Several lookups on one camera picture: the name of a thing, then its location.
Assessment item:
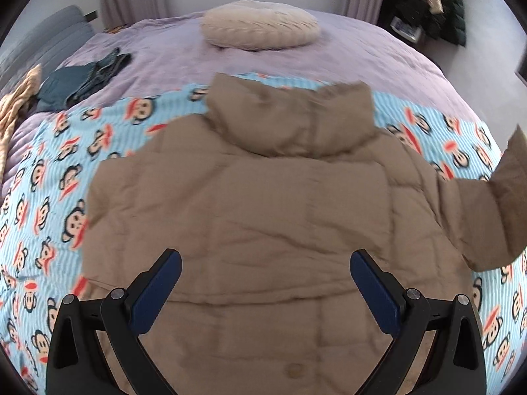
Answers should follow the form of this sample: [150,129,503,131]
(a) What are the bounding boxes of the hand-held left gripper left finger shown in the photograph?
[46,249,183,395]

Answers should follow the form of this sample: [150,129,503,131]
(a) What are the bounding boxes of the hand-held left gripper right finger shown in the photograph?
[349,249,487,395]

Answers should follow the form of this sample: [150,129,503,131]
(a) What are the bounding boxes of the tan puffer jacket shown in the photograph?
[76,72,527,395]

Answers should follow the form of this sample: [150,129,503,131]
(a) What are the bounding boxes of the blue striped monkey print blanket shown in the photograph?
[0,70,527,395]

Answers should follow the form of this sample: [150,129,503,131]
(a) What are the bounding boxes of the teal folded garment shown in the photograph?
[36,67,99,113]

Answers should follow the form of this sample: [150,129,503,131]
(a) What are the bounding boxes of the dark denim jeans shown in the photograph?
[66,48,132,107]

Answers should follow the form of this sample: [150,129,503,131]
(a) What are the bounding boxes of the cream knitted cloth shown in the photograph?
[0,65,43,173]

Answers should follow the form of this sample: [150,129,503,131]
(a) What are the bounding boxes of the purple bedspread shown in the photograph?
[0,10,451,184]

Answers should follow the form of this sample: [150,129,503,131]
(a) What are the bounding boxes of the grey printed box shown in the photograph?
[391,16,425,42]

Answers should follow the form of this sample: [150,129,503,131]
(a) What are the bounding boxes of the grey upholstered headboard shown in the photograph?
[0,5,93,91]

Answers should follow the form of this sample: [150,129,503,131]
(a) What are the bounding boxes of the cream round pillow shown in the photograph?
[200,0,320,51]

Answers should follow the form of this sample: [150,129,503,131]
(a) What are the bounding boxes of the black clothing pile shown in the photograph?
[379,0,447,42]

